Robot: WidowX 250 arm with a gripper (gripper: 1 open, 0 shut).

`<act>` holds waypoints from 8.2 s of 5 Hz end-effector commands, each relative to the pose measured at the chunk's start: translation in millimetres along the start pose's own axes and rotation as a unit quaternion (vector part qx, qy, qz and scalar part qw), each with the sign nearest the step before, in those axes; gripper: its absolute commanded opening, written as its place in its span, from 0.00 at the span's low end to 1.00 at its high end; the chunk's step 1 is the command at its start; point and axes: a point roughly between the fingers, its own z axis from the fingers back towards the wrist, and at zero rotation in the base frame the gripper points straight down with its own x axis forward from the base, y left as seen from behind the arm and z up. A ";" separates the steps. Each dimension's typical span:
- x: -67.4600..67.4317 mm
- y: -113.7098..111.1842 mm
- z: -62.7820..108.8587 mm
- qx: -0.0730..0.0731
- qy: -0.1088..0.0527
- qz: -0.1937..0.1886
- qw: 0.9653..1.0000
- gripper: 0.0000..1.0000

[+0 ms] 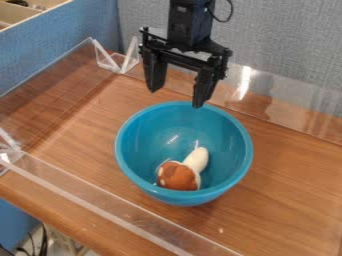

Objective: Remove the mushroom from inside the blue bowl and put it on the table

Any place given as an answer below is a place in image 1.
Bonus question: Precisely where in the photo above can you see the clear acrylic front barrier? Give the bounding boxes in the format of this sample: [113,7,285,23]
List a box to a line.
[0,151,245,256]

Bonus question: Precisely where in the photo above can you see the black cables under table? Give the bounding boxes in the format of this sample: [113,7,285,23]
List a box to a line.
[0,223,51,256]

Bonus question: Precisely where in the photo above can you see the clear acrylic corner bracket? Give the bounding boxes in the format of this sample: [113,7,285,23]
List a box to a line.
[93,36,141,74]

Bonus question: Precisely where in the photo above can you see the clear acrylic barrier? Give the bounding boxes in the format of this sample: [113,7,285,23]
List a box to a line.
[0,38,117,149]
[126,35,342,146]
[0,151,245,256]

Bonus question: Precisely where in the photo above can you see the clear acrylic back barrier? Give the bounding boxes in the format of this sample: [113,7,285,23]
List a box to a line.
[126,35,342,146]

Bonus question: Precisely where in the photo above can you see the blue plastic bowl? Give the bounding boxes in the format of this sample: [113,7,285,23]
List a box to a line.
[114,101,254,207]

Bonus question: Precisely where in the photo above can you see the clear acrylic left barrier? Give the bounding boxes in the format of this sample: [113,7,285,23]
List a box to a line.
[0,38,117,149]

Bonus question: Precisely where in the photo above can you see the brown white toy mushroom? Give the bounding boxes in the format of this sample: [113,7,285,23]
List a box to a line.
[157,147,209,191]

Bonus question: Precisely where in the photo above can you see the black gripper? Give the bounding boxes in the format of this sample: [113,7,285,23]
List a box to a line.
[141,0,234,108]

